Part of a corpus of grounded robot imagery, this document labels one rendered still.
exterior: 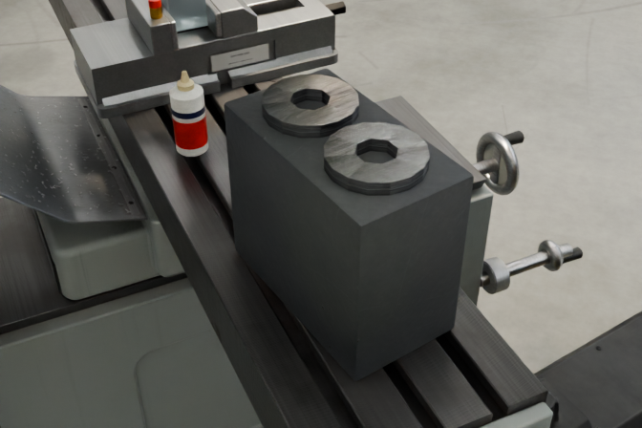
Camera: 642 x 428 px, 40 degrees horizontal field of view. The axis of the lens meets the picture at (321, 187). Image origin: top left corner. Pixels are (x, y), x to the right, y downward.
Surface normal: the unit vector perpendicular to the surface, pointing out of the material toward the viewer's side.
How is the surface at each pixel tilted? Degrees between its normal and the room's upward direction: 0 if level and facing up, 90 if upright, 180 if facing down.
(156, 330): 90
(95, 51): 0
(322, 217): 90
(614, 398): 0
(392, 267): 90
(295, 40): 90
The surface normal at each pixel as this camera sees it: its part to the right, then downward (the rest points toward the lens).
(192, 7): 0.43, 0.55
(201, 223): 0.00, -0.79
